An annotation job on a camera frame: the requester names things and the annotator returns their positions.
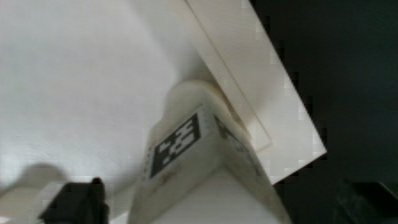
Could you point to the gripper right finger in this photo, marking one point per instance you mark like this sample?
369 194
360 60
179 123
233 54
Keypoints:
366 203

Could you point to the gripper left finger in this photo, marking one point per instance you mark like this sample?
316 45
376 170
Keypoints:
78 206

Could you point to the white leg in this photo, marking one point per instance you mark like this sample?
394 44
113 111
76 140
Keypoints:
199 143

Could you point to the white square tabletop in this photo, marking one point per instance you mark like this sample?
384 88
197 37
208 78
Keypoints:
96 54

